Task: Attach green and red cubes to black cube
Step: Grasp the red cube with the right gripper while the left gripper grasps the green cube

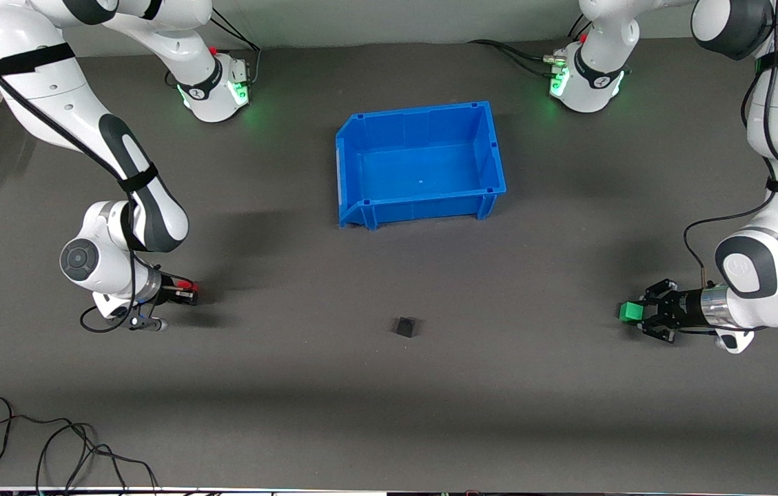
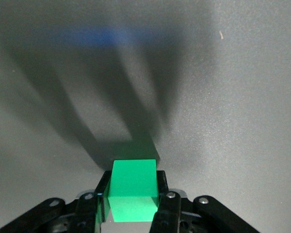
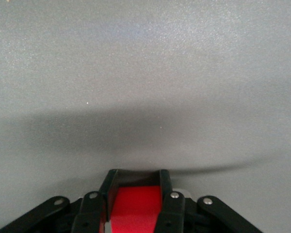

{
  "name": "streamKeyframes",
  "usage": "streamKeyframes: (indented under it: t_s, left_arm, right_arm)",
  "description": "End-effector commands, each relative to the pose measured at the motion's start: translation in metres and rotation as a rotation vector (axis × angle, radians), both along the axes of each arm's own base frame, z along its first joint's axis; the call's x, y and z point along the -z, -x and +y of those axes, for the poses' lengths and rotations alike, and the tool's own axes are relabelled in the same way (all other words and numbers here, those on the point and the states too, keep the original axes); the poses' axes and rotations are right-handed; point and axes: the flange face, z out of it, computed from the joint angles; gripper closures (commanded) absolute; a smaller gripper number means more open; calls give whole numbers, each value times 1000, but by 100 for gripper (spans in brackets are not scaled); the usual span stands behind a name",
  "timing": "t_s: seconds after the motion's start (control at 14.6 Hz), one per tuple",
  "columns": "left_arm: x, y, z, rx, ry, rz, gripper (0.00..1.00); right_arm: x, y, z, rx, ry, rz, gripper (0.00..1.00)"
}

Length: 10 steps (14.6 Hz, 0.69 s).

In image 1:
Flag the blue plastic storage bin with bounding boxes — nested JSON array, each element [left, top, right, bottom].
[[335, 101, 507, 230]]

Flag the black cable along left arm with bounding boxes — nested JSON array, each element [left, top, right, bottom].
[[682, 0, 778, 283]]

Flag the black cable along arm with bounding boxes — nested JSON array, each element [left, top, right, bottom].
[[0, 41, 190, 334], [682, 0, 778, 283]]

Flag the black cable along right arm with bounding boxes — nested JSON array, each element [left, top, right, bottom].
[[0, 41, 190, 334]]

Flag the right arm base black cables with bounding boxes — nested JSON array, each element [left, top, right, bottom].
[[197, 10, 263, 87]]

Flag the arm base black cables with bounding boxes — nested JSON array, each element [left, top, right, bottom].
[[197, 10, 263, 87], [468, 14, 593, 80]]

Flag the left arm base black cables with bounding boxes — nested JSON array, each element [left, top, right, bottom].
[[468, 14, 593, 80]]

